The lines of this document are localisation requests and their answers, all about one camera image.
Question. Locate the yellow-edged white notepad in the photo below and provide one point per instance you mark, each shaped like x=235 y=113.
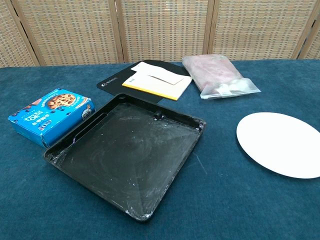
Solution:
x=160 y=86

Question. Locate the blue cookie box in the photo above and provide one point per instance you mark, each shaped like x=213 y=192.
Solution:
x=52 y=112

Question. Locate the clear bag with pink cloth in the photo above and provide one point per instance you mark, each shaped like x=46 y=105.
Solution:
x=215 y=72

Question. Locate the blue table cloth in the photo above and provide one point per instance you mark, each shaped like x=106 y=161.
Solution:
x=225 y=200

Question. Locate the black square tray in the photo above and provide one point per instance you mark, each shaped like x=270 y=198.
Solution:
x=125 y=155

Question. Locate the woven folding screen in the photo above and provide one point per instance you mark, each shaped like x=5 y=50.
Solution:
x=160 y=27

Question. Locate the black mouse pad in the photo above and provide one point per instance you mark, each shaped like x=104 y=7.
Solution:
x=115 y=82

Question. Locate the white paper slip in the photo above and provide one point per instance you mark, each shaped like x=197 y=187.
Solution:
x=157 y=71

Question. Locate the white round plate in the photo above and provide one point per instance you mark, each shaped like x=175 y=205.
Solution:
x=280 y=145

